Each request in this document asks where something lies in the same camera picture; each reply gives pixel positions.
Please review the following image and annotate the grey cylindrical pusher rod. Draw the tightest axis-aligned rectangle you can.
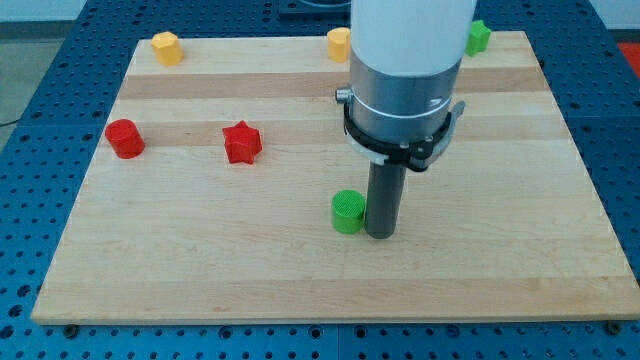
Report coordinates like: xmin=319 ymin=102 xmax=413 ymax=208
xmin=364 ymin=163 xmax=406 ymax=239

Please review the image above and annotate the yellow hexagon block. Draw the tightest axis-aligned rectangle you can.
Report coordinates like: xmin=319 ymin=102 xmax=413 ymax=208
xmin=151 ymin=31 xmax=184 ymax=66

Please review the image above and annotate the red cylinder block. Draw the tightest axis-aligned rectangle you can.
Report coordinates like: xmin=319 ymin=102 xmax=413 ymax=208
xmin=105 ymin=119 xmax=145 ymax=159

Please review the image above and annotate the yellow block behind arm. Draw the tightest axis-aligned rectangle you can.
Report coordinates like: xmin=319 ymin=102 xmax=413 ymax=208
xmin=326 ymin=27 xmax=351 ymax=63

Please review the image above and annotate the green star block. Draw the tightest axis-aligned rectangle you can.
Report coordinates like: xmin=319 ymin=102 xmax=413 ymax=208
xmin=465 ymin=20 xmax=492 ymax=57

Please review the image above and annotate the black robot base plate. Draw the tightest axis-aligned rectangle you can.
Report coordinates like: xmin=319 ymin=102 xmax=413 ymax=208
xmin=276 ymin=0 xmax=351 ymax=19

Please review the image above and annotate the wooden board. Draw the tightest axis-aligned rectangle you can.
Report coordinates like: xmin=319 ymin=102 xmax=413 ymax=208
xmin=32 ymin=31 xmax=639 ymax=325

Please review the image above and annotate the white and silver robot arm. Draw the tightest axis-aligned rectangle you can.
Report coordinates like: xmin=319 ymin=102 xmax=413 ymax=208
xmin=336 ymin=0 xmax=477 ymax=172

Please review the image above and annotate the green cylinder block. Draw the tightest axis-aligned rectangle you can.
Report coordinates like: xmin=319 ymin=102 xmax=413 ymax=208
xmin=331 ymin=190 xmax=366 ymax=234

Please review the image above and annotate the red star block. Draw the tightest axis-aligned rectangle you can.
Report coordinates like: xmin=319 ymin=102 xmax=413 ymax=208
xmin=222 ymin=120 xmax=262 ymax=164

